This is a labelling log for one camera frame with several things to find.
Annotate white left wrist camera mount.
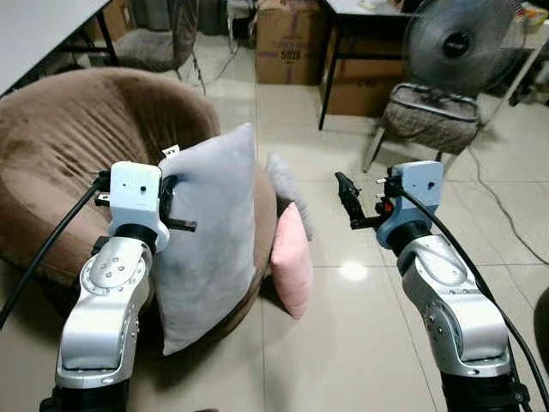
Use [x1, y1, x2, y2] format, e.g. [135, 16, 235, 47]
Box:
[100, 161, 172, 252]

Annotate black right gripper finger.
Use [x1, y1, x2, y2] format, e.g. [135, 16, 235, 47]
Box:
[335, 171, 368, 229]

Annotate brown round sofa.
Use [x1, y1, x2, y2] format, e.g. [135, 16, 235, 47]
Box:
[0, 66, 279, 346]

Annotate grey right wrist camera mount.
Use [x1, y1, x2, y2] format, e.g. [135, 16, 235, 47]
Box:
[377, 160, 446, 251]

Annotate plain cardboard box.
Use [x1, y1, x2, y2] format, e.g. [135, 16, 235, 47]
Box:
[325, 34, 406, 118]

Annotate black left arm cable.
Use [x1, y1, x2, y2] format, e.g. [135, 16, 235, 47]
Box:
[0, 175, 107, 330]

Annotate light grey pillow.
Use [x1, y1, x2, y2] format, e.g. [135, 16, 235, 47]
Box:
[154, 122, 259, 356]

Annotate grey patterned metal chair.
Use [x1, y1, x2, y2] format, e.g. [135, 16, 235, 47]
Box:
[361, 82, 483, 174]
[115, 0, 208, 88]

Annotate thin fan power cord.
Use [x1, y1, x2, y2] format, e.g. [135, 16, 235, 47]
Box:
[466, 148, 549, 265]

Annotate printed cardboard box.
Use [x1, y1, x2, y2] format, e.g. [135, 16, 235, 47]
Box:
[254, 0, 329, 86]

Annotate dark grey pillow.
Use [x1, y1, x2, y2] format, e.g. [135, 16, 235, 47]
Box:
[263, 153, 315, 243]

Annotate pink pillow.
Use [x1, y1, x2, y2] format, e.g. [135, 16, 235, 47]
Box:
[270, 202, 315, 321]

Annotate white slanted pole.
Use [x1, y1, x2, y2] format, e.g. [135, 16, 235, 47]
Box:
[504, 24, 549, 106]

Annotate grey electric fan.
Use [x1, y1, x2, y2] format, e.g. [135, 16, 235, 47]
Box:
[402, 0, 527, 97]

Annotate white table black legs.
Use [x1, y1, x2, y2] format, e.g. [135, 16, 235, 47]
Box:
[0, 0, 119, 97]
[318, 0, 431, 131]

